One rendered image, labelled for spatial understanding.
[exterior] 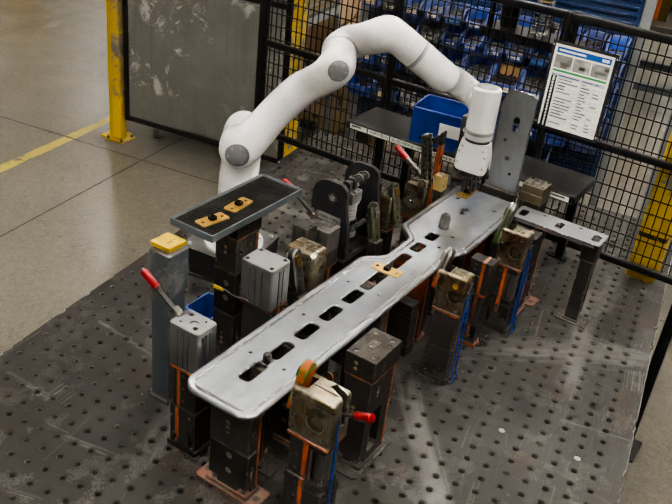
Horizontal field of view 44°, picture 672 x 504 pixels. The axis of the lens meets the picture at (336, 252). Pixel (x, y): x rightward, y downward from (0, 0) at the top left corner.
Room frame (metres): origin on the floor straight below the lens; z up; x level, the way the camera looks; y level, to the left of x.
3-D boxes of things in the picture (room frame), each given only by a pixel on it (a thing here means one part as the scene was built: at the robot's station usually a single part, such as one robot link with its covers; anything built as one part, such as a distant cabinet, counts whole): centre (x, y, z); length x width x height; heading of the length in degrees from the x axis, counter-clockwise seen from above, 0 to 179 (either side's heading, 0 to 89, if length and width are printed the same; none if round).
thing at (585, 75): (2.78, -0.74, 1.30); 0.23 x 0.02 x 0.31; 60
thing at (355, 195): (2.14, -0.02, 0.94); 0.18 x 0.13 x 0.49; 150
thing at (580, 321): (2.29, -0.78, 0.84); 0.11 x 0.06 x 0.29; 60
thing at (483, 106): (2.36, -0.38, 1.35); 0.09 x 0.08 x 0.13; 5
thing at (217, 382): (1.93, -0.14, 1.00); 1.38 x 0.22 x 0.02; 150
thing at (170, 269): (1.69, 0.39, 0.92); 0.08 x 0.08 x 0.44; 60
